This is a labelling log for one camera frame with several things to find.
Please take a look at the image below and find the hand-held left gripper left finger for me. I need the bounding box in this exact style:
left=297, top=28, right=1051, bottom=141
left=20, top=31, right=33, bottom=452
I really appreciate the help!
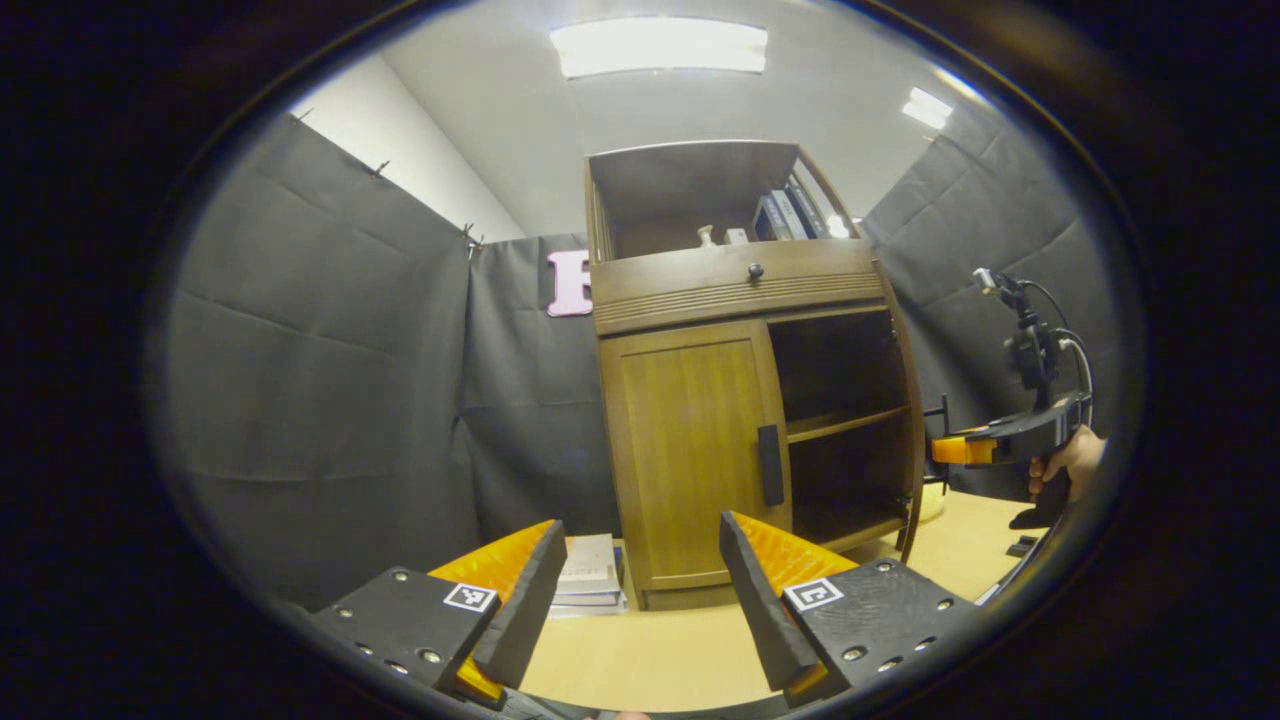
left=310, top=518, right=569, bottom=713

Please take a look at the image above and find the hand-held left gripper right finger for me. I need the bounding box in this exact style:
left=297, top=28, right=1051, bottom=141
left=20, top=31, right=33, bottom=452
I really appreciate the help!
left=718, top=510, right=986, bottom=709

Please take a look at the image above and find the wooden shoe cabinet door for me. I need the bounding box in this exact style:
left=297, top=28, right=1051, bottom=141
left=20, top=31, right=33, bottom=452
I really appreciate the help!
left=878, top=300, right=951, bottom=563
left=598, top=320, right=796, bottom=591

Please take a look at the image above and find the wooden double-door shoe cabinet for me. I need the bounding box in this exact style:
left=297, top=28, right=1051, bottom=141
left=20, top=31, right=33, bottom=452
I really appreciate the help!
left=585, top=140, right=926, bottom=611

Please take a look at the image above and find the beige cover book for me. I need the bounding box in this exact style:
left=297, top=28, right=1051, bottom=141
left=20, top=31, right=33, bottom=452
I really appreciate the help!
left=560, top=533, right=621, bottom=598

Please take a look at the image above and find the grey blue book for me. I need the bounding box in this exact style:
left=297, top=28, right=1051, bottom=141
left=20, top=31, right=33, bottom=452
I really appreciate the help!
left=770, top=190, right=809, bottom=241

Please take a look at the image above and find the black backdrop cloth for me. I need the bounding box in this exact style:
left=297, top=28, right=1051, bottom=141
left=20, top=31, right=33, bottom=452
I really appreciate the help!
left=165, top=110, right=1121, bottom=611

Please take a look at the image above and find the small ceiling light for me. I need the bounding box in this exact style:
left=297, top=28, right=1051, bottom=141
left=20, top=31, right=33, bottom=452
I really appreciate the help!
left=900, top=87, right=954, bottom=131

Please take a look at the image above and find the large rectangular ceiling light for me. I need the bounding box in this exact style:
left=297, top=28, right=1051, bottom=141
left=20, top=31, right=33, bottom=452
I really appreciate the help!
left=550, top=17, right=769, bottom=79

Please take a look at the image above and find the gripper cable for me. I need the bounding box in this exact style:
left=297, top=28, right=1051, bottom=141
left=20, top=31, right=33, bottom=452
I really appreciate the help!
left=1022, top=280, right=1096, bottom=426

